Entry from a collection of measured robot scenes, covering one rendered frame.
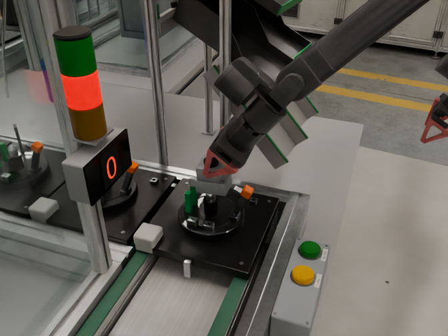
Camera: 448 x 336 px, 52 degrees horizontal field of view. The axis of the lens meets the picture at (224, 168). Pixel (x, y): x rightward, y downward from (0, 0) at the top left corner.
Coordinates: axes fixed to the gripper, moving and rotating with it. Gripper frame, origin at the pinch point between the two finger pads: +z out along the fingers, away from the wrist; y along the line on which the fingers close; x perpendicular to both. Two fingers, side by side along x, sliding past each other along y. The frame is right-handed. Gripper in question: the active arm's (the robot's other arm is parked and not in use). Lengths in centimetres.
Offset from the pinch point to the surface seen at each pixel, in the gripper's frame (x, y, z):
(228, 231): 10.8, 4.8, 6.2
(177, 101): -16, -70, 44
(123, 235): -4.7, 10.6, 19.8
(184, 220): 3.0, 4.6, 11.8
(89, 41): -26.1, 18.2, -18.5
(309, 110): 15.4, -46.9, 0.2
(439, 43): 129, -392, 31
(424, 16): 101, -397, 24
